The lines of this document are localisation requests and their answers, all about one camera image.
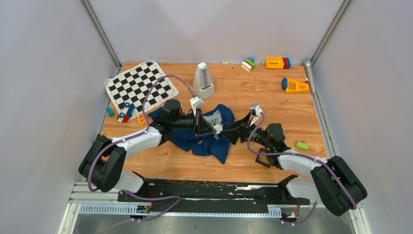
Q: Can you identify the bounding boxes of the orange small ring toy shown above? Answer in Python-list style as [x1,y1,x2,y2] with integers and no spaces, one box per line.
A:
[137,113,147,127]

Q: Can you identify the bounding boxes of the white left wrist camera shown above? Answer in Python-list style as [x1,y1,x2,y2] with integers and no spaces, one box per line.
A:
[189,96,204,113]

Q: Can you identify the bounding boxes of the yellow toy block bin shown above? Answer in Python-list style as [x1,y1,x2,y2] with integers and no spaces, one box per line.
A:
[265,57,291,69]

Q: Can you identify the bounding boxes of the white metronome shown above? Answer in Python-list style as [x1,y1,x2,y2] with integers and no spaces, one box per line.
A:
[193,62,215,99]

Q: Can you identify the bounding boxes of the grey metal pipe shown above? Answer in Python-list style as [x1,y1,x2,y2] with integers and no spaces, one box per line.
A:
[302,58,316,95]

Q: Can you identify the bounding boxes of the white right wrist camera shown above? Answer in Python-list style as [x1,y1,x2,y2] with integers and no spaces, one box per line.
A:
[249,103,263,125]

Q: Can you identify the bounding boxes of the yellow round brooch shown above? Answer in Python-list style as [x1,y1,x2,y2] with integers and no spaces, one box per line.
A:
[214,124,223,134]

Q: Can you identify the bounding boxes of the teal small block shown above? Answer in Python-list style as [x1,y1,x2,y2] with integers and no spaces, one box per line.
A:
[105,107,115,117]

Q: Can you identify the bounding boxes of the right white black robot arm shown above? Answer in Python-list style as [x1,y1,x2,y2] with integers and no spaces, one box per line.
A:
[219,114,368,216]

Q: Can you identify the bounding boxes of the checkered chessboard mat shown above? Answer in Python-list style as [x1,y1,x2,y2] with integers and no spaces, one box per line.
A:
[105,62,179,118]

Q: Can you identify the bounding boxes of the white green blue blocks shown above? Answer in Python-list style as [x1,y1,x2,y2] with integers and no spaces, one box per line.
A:
[241,57,256,72]

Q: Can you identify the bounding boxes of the green small block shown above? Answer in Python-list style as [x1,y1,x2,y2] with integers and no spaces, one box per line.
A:
[296,141,309,151]

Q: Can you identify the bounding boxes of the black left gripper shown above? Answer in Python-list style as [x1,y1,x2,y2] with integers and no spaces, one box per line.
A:
[171,108,216,137]

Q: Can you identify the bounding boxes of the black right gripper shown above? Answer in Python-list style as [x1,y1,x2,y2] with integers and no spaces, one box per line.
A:
[220,113,272,150]

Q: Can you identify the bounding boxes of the yellow blue toy ramp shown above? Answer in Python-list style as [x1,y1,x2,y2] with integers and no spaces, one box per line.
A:
[282,78,310,93]

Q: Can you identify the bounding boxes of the blue cartoon print shirt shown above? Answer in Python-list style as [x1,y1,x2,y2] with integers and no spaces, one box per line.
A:
[147,99,235,164]

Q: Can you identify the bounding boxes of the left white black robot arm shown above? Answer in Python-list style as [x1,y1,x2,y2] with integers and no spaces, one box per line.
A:
[78,99,223,201]

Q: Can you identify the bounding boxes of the red white blue toy car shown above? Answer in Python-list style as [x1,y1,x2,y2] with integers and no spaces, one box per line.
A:
[117,102,135,123]

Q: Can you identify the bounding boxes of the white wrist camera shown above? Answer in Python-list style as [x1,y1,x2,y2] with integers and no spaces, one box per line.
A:
[249,103,263,125]
[189,96,204,113]

